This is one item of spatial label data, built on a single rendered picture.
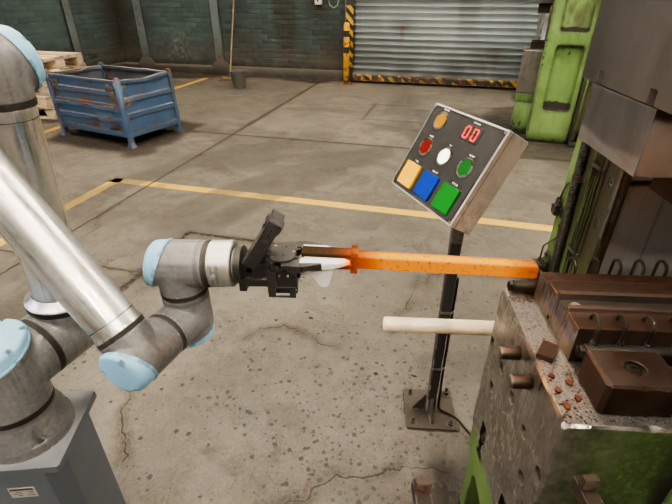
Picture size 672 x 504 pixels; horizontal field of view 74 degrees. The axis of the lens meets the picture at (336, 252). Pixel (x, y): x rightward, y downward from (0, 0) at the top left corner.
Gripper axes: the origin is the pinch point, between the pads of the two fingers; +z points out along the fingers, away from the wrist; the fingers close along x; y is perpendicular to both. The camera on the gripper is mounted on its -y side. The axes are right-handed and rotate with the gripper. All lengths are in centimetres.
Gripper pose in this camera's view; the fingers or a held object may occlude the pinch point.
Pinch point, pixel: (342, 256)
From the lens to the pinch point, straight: 82.6
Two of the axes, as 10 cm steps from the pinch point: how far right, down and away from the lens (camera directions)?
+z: 10.0, 0.2, -0.6
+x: -0.6, 5.2, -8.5
